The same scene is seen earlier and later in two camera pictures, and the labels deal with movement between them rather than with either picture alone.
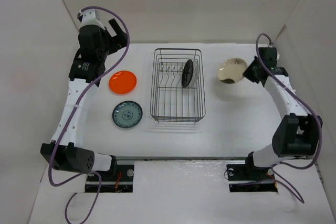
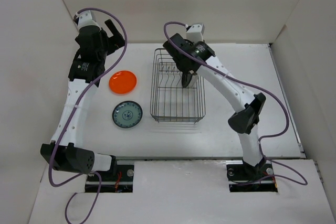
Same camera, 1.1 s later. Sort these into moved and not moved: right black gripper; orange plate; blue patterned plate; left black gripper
Moved: right black gripper
Not moved: orange plate; left black gripper; blue patterned plate
